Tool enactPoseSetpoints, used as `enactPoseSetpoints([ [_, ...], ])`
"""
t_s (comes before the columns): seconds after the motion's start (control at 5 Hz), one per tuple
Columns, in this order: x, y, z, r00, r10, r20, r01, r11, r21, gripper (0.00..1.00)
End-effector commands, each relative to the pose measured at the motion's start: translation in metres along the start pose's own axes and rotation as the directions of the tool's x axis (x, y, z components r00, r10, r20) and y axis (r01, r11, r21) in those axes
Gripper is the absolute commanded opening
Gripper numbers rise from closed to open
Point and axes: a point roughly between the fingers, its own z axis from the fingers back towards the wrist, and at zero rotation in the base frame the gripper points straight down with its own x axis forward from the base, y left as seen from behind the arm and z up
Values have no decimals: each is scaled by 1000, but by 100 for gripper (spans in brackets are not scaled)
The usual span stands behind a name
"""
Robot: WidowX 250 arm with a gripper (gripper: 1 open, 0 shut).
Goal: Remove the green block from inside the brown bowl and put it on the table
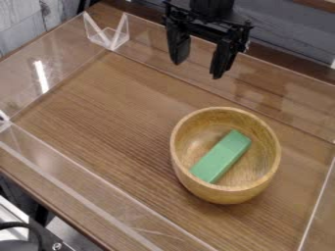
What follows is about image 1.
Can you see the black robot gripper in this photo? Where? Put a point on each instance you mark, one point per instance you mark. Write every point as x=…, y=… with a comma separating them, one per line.
x=213, y=20

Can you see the brown wooden bowl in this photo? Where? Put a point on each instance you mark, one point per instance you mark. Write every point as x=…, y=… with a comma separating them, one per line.
x=197, y=133

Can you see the green rectangular block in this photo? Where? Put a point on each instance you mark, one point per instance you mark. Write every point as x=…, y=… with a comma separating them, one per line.
x=221, y=158

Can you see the clear acrylic corner bracket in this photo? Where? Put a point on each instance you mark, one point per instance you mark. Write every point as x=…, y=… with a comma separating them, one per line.
x=107, y=37

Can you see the clear acrylic tray wall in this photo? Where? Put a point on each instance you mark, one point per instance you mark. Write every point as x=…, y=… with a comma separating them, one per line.
x=87, y=115

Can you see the black metal bracket with screw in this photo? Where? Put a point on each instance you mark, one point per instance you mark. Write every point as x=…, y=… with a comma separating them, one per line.
x=53, y=243

